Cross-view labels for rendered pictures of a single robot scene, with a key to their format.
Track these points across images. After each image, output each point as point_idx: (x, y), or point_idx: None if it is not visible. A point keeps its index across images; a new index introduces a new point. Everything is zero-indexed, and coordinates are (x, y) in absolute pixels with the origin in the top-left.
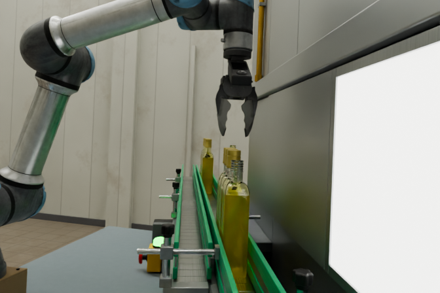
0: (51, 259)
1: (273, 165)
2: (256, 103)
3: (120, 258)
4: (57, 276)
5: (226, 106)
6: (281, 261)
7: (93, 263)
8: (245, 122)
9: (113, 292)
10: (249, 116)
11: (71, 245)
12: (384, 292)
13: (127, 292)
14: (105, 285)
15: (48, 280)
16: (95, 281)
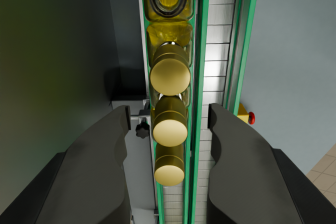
0: (332, 129)
1: (71, 130)
2: (6, 218)
3: (265, 134)
4: (326, 95)
5: (237, 186)
6: (105, 57)
7: (292, 123)
8: (119, 123)
9: (274, 64)
10: (95, 143)
11: (312, 161)
12: None
13: (261, 64)
14: (281, 77)
15: (334, 85)
16: (290, 85)
